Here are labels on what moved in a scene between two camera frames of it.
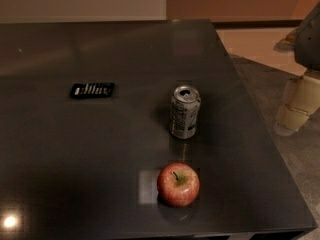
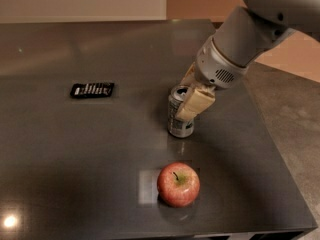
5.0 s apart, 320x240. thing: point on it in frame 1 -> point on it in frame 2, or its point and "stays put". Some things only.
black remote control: [92, 90] stays put
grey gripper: [309, 42] -> [213, 65]
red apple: [178, 184] stays put
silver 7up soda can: [184, 110] stays put
